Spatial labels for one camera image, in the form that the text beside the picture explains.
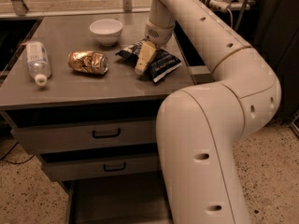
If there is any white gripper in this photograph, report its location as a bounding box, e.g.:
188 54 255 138
135 19 174 75

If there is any blue chip bag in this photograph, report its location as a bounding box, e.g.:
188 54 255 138
118 39 181 83

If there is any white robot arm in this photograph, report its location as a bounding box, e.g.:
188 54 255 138
145 0 281 224

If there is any grey drawer cabinet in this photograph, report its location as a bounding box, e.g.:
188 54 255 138
0 11 198 185

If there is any top grey drawer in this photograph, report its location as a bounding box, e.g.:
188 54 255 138
12 118 156 154

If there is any grey drawer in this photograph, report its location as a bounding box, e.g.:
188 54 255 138
12 118 156 154
65 171 173 224
42 153 160 181

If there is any bottom grey drawer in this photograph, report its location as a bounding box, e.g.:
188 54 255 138
65 171 173 224

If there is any middle grey drawer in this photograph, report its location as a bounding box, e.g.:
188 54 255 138
42 153 160 181

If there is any white ceramic bowl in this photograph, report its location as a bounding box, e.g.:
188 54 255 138
90 19 123 46

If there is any crushed gold can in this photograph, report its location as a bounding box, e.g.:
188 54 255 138
67 50 108 75

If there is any clear plastic water bottle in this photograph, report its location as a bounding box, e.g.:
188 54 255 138
26 41 51 87

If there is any dark side cabinet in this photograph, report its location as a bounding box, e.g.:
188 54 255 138
249 0 299 117

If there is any white power cable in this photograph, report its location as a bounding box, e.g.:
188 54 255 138
227 7 235 30

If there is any metal frame rail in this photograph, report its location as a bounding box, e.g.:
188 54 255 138
0 0 256 20

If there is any black floor cable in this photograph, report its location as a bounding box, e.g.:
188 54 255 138
0 142 36 166

